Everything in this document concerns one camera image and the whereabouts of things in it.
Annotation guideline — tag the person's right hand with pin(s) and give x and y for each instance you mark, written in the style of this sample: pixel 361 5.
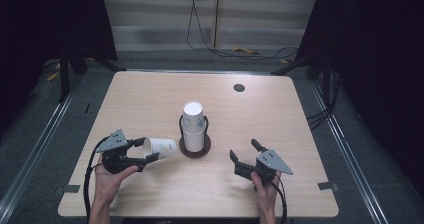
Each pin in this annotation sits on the person's right hand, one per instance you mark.
pixel 266 194

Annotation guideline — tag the yellow floor tape strip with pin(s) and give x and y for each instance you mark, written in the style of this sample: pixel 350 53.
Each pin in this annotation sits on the yellow floor tape strip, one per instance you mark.
pixel 246 50
pixel 52 76

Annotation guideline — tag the dark curtain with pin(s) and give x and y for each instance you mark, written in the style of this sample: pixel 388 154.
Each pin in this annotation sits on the dark curtain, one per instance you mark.
pixel 43 20
pixel 376 50

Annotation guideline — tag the white printed paper cup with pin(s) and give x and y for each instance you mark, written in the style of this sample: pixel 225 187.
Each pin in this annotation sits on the white printed paper cup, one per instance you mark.
pixel 163 148
pixel 193 114

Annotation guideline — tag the person's left hand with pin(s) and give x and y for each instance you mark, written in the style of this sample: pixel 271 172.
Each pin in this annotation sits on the person's left hand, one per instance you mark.
pixel 108 184

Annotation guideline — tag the dark round table grommet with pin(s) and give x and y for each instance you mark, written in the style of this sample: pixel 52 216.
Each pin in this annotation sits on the dark round table grommet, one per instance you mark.
pixel 239 87

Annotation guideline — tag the metal floor rail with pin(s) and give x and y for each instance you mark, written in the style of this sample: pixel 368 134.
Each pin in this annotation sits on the metal floor rail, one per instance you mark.
pixel 350 150
pixel 36 150

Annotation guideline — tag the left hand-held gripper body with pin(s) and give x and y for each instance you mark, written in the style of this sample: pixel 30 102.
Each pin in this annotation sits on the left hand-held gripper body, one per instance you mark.
pixel 115 160

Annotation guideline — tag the black metal stand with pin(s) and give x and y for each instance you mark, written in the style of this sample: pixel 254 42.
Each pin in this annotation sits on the black metal stand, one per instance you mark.
pixel 64 77
pixel 325 74

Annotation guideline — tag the grey tape piece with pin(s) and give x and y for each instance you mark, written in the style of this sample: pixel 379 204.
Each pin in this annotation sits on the grey tape piece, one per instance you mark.
pixel 327 186
pixel 71 188

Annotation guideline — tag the dark brown cup holder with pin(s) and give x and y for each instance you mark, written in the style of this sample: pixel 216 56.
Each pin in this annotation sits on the dark brown cup holder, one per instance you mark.
pixel 195 154

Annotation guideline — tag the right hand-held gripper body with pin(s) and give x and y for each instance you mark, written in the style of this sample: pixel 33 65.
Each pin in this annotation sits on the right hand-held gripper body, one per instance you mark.
pixel 271 162

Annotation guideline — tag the small black tape strip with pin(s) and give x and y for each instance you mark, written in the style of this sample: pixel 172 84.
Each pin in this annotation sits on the small black tape strip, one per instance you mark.
pixel 87 107

